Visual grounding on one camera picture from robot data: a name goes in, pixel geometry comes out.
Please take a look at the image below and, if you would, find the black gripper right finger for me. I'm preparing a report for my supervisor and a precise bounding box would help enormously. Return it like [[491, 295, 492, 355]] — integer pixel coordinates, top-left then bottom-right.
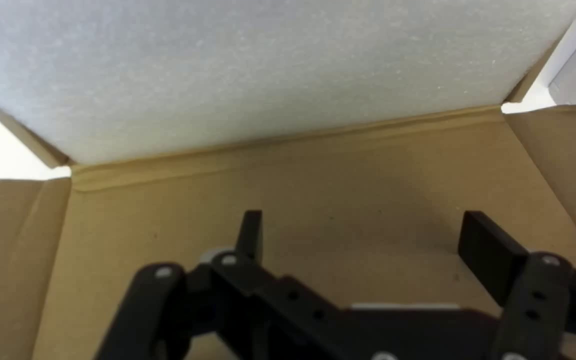
[[456, 208, 576, 360]]

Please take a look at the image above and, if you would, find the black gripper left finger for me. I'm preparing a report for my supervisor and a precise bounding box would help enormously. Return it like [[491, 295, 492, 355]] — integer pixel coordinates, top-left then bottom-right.
[[94, 208, 354, 360]]

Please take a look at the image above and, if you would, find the brown cardboard box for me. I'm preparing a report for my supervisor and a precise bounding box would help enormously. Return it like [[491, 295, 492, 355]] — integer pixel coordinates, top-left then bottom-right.
[[0, 39, 576, 360]]

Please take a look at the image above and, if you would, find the white foam sheet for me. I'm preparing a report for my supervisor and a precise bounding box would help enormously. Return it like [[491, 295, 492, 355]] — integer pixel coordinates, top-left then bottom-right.
[[0, 0, 576, 168]]

